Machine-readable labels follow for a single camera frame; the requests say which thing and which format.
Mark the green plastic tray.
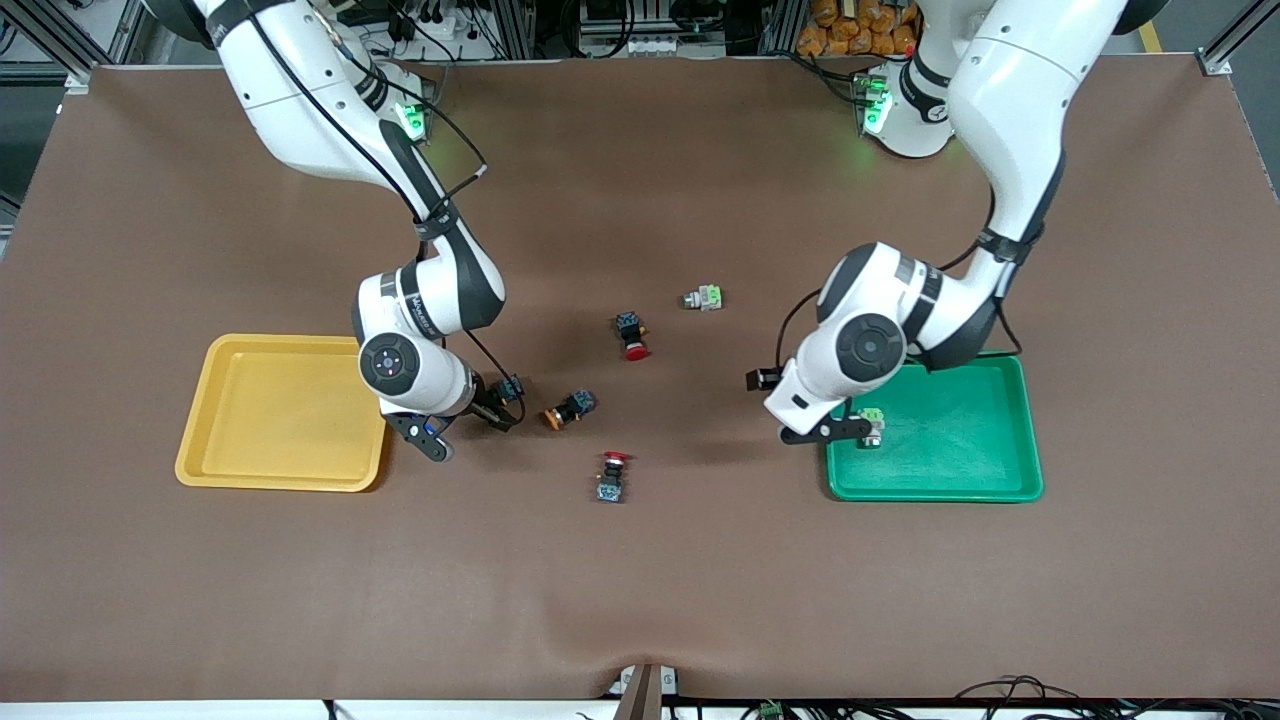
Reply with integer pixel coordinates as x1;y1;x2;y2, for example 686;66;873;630
822;348;1046;503

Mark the yellow plastic tray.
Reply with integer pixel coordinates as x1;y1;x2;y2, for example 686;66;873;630
175;333;399;493

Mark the white power strip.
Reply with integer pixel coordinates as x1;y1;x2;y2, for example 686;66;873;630
580;33;683;58

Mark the orange items net bag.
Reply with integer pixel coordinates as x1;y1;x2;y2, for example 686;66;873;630
797;0;921;58

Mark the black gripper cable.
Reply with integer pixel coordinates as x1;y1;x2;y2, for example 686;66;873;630
776;185;1046;373
240;0;526;406

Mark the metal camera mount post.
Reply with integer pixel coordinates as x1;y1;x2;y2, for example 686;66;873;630
608;662;683;720

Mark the aluminium frame upright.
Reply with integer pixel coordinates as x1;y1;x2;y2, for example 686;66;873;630
757;0;806;56
497;0;536;59

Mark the black cable bundle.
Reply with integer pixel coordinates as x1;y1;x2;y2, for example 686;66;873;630
950;675;1280;720

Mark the aluminium frame profile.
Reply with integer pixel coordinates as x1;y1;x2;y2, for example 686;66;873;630
0;0;101;93
1195;0;1280;79

